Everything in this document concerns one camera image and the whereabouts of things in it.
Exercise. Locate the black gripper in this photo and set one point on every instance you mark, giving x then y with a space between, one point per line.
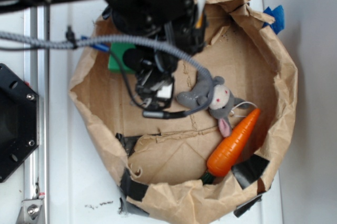
154 68

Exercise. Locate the green rectangular block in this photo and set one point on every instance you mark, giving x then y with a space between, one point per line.
117 51

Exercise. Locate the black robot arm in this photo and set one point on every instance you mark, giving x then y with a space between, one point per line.
136 21

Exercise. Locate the grey plush bunny toy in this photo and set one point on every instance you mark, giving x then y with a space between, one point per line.
223 101

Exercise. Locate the brown paper bag container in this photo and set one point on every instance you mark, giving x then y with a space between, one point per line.
158 163

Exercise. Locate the orange plastic carrot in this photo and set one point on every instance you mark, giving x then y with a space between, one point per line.
228 151

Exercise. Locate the white plastic tray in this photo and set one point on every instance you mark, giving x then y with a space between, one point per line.
80 188

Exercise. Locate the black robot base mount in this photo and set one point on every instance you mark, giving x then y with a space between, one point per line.
19 116

